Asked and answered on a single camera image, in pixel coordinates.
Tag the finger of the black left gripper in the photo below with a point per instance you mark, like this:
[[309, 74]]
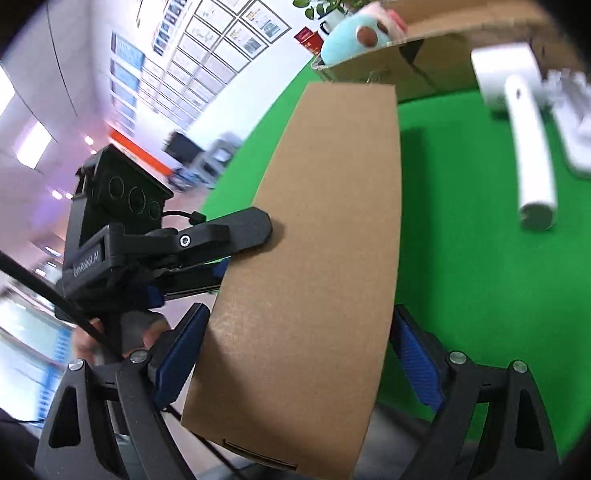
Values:
[[148, 249], [178, 284]]

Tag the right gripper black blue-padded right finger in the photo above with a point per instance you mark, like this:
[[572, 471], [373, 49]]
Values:
[[489, 422]]

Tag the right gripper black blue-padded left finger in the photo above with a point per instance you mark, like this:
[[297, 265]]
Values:
[[78, 441]]

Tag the small brown cardboard box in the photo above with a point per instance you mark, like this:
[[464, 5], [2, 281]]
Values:
[[291, 361]]

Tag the pink pig plush toy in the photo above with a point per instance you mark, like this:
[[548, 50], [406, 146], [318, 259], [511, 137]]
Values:
[[371, 28]]

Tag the white folding phone stand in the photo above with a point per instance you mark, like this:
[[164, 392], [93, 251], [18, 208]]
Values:
[[569, 95]]

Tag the person's left hand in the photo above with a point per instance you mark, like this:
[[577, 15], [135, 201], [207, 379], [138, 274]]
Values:
[[141, 331]]

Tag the grey plastic stool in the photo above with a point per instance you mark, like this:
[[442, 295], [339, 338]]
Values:
[[211, 164]]

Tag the red gift box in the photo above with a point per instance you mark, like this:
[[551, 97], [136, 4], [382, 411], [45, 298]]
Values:
[[310, 40]]

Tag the large open cardboard box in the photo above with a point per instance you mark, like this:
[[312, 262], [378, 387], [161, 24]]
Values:
[[434, 57]]

